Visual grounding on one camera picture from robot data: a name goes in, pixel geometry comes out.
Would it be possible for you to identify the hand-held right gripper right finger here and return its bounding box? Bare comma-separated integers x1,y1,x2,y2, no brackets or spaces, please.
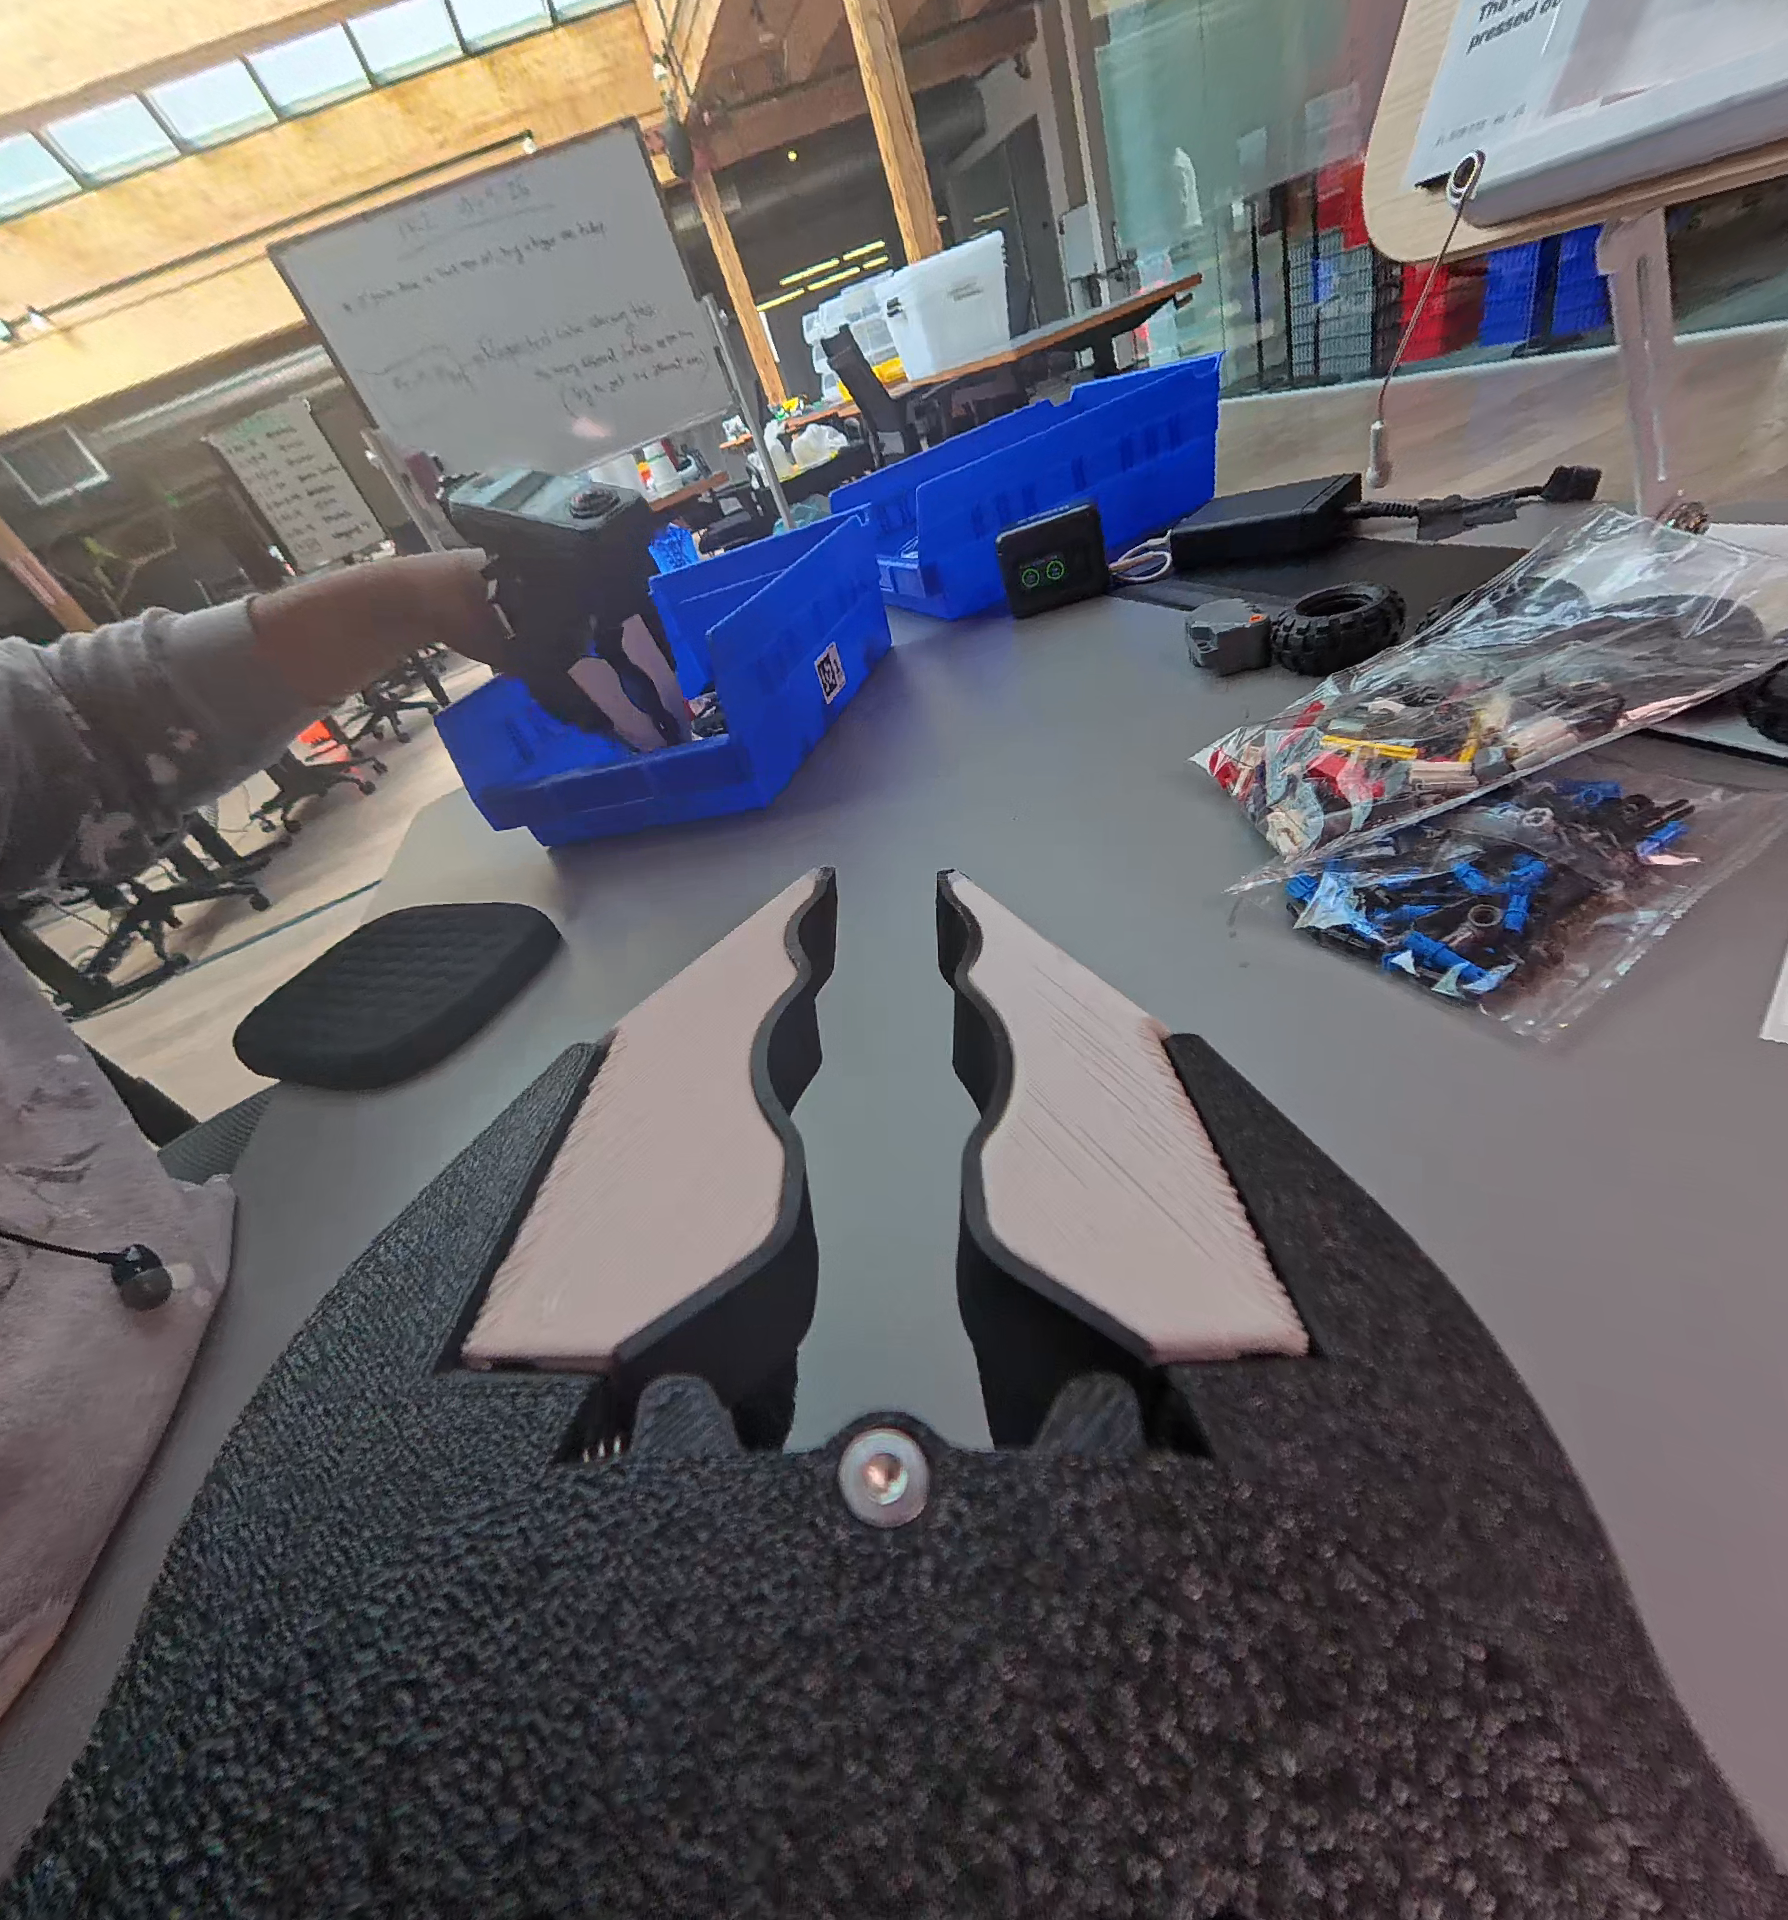
935,868,1312,1370

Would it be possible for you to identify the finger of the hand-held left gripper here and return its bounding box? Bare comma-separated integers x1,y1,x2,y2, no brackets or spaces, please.
570,650,649,739
627,618,690,748

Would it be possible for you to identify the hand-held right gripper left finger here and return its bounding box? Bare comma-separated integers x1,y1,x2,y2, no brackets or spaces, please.
461,865,842,1370

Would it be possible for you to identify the blue bin with square label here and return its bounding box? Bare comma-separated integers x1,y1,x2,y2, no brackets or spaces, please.
433,507,897,848

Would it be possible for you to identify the clear bag of mixed bricks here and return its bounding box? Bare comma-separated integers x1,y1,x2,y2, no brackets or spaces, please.
1191,507,1788,858

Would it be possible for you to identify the person's left forearm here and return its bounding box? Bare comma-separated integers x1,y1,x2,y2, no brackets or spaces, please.
0,577,370,903

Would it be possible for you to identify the grey desk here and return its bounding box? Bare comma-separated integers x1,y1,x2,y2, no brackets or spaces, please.
0,511,1788,1920

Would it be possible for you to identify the black desk mat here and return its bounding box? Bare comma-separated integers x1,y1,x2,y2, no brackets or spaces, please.
1119,517,1706,618

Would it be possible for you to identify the printed task sheet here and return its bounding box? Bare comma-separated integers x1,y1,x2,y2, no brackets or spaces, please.
1405,0,1788,190

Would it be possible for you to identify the person's left hand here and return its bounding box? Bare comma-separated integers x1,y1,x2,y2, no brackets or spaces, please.
354,548,521,679

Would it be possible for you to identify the large whiteboard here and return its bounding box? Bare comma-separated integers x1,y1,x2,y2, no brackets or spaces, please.
268,119,737,467

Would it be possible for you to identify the long blue plastic bin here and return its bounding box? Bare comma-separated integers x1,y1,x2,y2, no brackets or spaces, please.
828,457,970,565
875,354,1226,622

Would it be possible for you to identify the small whiteboard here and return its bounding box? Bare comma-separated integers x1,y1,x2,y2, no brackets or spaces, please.
204,397,386,573

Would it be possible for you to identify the black armrest pad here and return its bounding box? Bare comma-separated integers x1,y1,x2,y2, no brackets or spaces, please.
230,903,562,1092

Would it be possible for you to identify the black office chair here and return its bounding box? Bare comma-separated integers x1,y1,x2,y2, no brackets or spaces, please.
820,322,928,451

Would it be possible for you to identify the row of black office chairs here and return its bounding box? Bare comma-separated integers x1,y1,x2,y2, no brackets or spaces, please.
0,659,453,1021

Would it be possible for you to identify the black display device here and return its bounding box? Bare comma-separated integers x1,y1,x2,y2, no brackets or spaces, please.
998,504,1109,620

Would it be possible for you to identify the stack of white storage boxes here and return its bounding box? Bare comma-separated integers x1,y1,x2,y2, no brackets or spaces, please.
811,228,1009,379

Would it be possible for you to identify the clear bag of blue bricks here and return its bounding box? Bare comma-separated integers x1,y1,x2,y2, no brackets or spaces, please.
1231,772,1788,1044

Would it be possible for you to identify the wooden top table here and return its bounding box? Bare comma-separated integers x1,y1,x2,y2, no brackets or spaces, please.
774,273,1203,414

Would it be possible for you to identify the grey toy motor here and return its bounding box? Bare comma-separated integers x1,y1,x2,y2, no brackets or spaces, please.
1187,597,1286,673

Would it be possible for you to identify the black power adapter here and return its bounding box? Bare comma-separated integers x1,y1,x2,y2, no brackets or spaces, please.
1170,473,1363,573

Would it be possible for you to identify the person's grey patterned sweatshirt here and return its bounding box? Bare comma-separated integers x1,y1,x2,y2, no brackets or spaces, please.
0,840,238,1803

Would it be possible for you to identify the stack of red blue crates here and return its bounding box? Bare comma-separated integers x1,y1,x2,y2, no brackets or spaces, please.
1239,151,1617,376

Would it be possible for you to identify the black earphone cable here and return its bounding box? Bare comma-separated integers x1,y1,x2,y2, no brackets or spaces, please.
0,1197,193,1309

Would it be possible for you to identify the black adapter cable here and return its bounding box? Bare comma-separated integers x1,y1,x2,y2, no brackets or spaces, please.
1344,466,1604,535

